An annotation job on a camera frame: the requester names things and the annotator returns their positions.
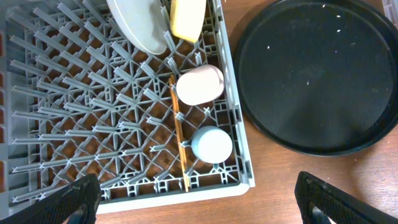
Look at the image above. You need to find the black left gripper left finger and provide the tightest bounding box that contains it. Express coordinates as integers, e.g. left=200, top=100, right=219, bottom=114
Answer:
left=1, top=174, right=101, bottom=224

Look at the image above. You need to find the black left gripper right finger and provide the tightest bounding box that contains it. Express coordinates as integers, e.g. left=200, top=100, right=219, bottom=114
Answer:
left=295, top=171, right=397, bottom=224

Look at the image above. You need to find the wooden chopstick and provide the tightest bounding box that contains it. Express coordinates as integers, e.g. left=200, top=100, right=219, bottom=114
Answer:
left=169, top=74, right=190, bottom=192

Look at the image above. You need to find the blue plastic cup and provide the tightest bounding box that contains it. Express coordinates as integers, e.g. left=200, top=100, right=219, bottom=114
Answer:
left=191, top=126, right=233, bottom=164

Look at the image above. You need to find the pink plastic cup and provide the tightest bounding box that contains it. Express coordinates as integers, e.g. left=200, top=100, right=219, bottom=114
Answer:
left=176, top=65, right=224, bottom=106

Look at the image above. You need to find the white round plate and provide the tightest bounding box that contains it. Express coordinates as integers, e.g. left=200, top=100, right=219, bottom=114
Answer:
left=107, top=0, right=169, bottom=55

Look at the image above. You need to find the yellow bowl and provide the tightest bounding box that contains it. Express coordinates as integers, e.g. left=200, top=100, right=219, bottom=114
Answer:
left=170, top=0, right=206, bottom=44

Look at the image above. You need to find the grey dishwasher rack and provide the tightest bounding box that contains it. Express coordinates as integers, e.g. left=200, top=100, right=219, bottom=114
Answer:
left=1, top=1, right=255, bottom=218

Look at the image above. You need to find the round black tray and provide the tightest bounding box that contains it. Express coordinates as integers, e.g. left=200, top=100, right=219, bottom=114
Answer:
left=234, top=1, right=397, bottom=156

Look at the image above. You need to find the clear plastic bin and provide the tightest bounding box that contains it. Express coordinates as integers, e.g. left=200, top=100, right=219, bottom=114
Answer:
left=382, top=0, right=398, bottom=29

